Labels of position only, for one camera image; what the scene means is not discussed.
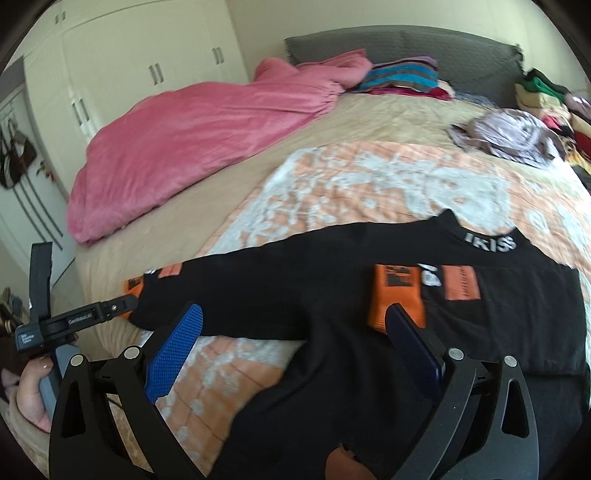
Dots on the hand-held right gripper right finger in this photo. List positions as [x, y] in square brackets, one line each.
[415, 350]

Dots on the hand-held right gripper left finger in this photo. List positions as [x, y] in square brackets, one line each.
[178, 346]

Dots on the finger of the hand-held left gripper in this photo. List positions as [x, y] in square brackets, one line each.
[121, 305]

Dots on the black sweater with orange patches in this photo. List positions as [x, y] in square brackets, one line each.
[323, 323]

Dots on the pile of folded clothes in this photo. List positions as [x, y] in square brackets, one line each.
[545, 101]

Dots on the person's left hand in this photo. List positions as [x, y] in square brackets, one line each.
[28, 397]

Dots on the pile of shoes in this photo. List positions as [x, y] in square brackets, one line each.
[11, 309]

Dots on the brown handbag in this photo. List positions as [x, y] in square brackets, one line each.
[16, 161]

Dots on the orange and white tufted blanket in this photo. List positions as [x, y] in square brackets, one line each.
[369, 184]

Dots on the pink blanket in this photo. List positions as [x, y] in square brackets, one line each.
[184, 138]

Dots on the lilac crumpled garment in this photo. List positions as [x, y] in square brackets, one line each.
[508, 134]

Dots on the bed with beige sheet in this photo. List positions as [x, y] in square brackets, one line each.
[360, 120]

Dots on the magenta folded cloth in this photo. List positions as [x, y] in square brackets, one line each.
[438, 93]

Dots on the blue patterned cloth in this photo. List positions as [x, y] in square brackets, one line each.
[475, 99]

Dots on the cream wardrobe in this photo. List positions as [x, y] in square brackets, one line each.
[129, 46]

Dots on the striped pillow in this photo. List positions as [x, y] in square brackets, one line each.
[401, 76]

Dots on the grey quilted headboard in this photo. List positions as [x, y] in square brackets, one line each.
[415, 46]

